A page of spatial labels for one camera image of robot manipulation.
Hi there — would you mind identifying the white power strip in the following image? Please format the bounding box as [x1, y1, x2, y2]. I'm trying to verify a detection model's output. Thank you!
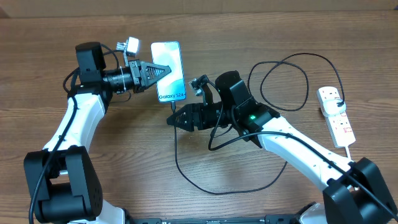
[317, 86, 356, 148]

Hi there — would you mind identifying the cardboard backdrop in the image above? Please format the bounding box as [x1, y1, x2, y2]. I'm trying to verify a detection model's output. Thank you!
[1, 0, 397, 19]

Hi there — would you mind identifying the Galaxy S24+ smartphone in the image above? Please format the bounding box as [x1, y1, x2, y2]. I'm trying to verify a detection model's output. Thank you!
[150, 40, 187, 104]

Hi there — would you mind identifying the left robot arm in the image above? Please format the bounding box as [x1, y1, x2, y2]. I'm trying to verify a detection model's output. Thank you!
[24, 42, 172, 223]

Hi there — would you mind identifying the white charger plug adapter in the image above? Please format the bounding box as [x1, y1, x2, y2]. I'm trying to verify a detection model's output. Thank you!
[320, 98, 346, 117]

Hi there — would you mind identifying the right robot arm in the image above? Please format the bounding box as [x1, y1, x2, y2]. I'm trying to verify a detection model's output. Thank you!
[167, 71, 397, 223]

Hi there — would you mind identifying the black USB charging cable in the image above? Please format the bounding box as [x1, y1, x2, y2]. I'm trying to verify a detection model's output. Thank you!
[170, 52, 346, 196]

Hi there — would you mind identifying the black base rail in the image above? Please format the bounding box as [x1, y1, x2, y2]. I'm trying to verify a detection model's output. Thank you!
[126, 214, 299, 224]

